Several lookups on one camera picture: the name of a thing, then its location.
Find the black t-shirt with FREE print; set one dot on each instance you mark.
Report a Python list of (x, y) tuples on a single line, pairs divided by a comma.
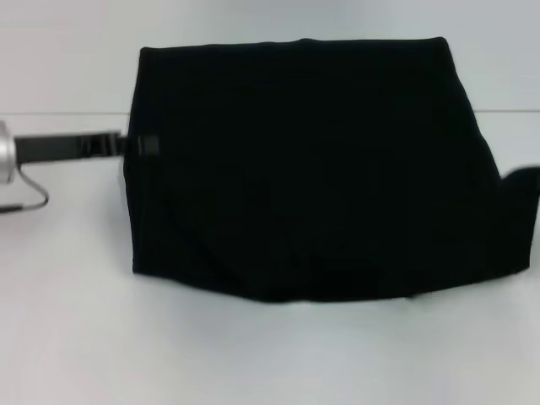
[(312, 169)]

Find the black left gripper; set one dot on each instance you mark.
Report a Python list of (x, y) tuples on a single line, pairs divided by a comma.
[(59, 147)]

